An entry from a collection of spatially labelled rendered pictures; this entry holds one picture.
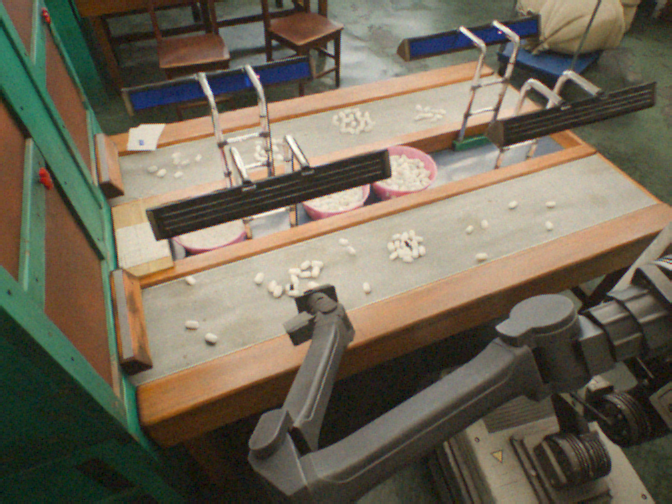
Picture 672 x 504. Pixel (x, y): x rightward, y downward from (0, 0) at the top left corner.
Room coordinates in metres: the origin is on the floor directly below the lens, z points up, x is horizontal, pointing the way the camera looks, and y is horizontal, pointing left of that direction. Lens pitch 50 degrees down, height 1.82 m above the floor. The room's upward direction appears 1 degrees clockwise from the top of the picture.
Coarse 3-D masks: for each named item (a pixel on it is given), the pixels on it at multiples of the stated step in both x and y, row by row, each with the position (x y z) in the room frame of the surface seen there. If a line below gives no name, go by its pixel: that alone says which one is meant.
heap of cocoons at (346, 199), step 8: (344, 192) 1.20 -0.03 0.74; (352, 192) 1.20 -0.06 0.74; (360, 192) 1.21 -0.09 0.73; (312, 200) 1.16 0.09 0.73; (320, 200) 1.17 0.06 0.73; (328, 200) 1.15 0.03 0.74; (336, 200) 1.15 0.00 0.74; (344, 200) 1.16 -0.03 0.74; (352, 200) 1.16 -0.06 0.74; (360, 200) 1.17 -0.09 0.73; (320, 208) 1.12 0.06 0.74; (328, 208) 1.12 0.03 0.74; (336, 208) 1.12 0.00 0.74; (344, 208) 1.12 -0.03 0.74
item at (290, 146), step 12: (288, 144) 0.96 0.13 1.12; (240, 156) 0.91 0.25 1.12; (288, 156) 1.00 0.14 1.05; (300, 156) 0.91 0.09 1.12; (240, 168) 0.85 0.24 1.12; (288, 168) 1.00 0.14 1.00; (300, 168) 0.87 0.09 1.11; (240, 180) 0.95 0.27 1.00; (252, 180) 0.82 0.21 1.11; (252, 216) 0.96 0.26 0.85; (264, 216) 0.97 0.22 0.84
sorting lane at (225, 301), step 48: (480, 192) 1.22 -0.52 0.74; (528, 192) 1.23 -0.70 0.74; (576, 192) 1.23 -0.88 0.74; (624, 192) 1.24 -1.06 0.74; (336, 240) 0.97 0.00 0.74; (384, 240) 0.97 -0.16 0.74; (432, 240) 0.98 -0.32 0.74; (480, 240) 0.98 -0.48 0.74; (528, 240) 0.99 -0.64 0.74; (192, 288) 0.76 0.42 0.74; (240, 288) 0.76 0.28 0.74; (336, 288) 0.77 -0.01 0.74; (384, 288) 0.78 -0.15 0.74; (192, 336) 0.60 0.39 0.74; (240, 336) 0.60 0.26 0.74
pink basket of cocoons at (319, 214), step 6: (366, 186) 1.22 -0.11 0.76; (366, 192) 1.18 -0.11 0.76; (306, 204) 1.10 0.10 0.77; (360, 204) 1.14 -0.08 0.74; (306, 210) 1.16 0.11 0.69; (312, 210) 1.10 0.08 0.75; (318, 210) 1.08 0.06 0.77; (324, 210) 1.07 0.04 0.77; (336, 210) 1.08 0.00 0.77; (342, 210) 1.08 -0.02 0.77; (348, 210) 1.08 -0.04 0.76; (312, 216) 1.12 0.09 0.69; (318, 216) 1.10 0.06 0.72; (324, 216) 1.09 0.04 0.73; (330, 216) 1.08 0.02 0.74
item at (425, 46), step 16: (528, 16) 1.84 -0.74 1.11; (448, 32) 1.69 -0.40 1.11; (480, 32) 1.73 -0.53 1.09; (496, 32) 1.76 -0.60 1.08; (528, 32) 1.81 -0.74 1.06; (400, 48) 1.63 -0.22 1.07; (416, 48) 1.61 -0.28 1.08; (432, 48) 1.64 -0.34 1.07; (448, 48) 1.66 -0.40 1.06; (464, 48) 1.68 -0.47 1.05
